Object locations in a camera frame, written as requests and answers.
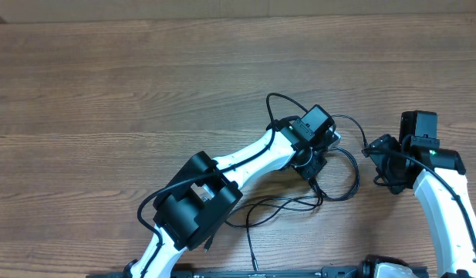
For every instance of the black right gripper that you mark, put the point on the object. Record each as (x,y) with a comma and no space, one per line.
(398,186)

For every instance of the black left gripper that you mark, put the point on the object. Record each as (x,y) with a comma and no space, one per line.
(312,170)

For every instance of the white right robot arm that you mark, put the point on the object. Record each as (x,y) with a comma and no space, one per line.
(415,160)

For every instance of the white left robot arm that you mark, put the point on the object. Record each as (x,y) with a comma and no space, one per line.
(200,197)

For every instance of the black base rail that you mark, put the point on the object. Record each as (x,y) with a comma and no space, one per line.
(365,269)

